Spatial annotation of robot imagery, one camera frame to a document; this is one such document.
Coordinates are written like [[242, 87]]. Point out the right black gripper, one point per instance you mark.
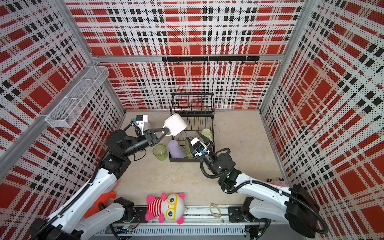
[[208, 142]]

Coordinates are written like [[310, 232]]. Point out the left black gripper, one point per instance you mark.
[[151, 132]]

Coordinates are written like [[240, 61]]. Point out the cream mug green handle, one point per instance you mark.
[[208, 133]]

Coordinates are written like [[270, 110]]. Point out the tall green glass cup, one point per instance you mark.
[[189, 155]]

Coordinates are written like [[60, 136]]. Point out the lilac plastic cup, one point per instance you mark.
[[176, 150]]

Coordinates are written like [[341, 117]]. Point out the red and white mug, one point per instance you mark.
[[175, 124]]

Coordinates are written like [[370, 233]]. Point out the black wire dish rack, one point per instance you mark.
[[197, 110]]

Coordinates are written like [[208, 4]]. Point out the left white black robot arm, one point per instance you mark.
[[69, 221]]

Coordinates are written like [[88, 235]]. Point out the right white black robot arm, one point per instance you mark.
[[264, 200]]

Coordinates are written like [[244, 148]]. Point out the short green glass cup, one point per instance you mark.
[[160, 152]]

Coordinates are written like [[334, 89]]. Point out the pink striped plush doll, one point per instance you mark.
[[166, 208]]

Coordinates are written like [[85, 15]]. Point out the pink frog plush toy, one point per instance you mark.
[[278, 182]]

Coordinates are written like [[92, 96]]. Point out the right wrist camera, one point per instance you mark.
[[197, 148]]

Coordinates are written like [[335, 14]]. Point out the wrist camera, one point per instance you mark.
[[197, 148], [141, 122]]

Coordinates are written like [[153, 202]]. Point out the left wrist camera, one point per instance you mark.
[[141, 122]]

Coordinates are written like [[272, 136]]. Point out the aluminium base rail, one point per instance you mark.
[[202, 221]]

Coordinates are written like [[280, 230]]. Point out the black wall hook rail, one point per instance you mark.
[[211, 59]]

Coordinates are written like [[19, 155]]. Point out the white wire wall basket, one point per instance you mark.
[[68, 110]]

